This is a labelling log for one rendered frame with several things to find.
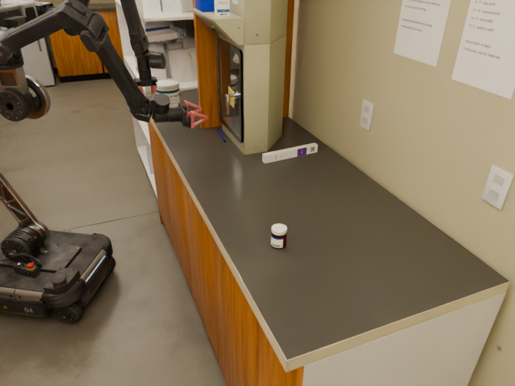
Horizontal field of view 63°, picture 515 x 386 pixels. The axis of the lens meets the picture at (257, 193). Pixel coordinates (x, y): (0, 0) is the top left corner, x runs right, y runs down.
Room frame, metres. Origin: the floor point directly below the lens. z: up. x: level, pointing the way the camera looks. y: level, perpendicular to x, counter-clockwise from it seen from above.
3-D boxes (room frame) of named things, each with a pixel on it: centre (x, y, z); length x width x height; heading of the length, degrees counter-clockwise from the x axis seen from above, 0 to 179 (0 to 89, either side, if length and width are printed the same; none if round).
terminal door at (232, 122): (1.84, 0.13, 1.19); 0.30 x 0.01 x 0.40; 23
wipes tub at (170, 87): (2.30, 0.51, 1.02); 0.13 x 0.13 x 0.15
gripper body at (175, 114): (1.63, 0.33, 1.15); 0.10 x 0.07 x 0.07; 21
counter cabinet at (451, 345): (1.71, -0.01, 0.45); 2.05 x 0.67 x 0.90; 23
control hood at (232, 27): (1.82, 0.17, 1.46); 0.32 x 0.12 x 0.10; 23
